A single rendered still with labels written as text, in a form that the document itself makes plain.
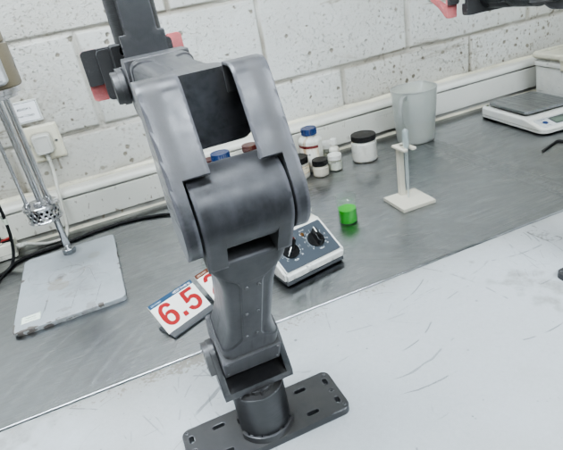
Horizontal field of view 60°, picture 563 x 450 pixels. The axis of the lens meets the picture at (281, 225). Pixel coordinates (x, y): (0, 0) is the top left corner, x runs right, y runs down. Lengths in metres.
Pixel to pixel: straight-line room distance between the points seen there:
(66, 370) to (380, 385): 0.48
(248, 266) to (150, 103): 0.14
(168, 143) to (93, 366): 0.57
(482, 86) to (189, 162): 1.47
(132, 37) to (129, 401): 0.47
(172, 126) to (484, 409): 0.49
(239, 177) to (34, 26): 1.01
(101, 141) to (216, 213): 1.02
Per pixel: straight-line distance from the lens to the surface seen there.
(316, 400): 0.65
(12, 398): 0.86
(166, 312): 0.84
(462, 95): 1.68
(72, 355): 0.88
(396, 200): 1.10
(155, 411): 0.72
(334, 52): 1.46
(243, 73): 0.34
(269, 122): 0.34
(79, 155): 1.33
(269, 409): 0.59
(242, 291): 0.41
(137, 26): 0.60
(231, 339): 0.50
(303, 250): 0.88
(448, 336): 0.74
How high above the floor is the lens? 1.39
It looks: 27 degrees down
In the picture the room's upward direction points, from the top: 11 degrees counter-clockwise
